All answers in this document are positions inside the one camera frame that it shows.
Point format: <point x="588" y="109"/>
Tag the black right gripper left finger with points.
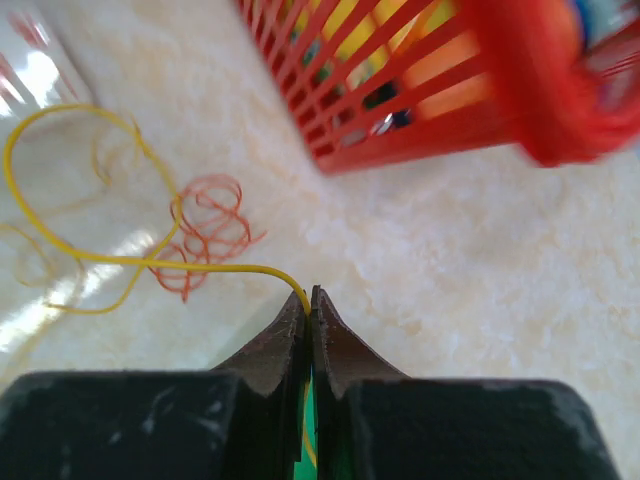
<point x="239" y="420"/>

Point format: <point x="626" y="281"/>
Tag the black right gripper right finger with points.
<point x="375" y="422"/>

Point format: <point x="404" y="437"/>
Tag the left green plastic bin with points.
<point x="305" y="425"/>

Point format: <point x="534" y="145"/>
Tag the red plastic shopping basket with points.
<point x="371" y="83"/>

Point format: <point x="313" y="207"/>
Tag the white tissue pack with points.
<point x="36" y="72"/>

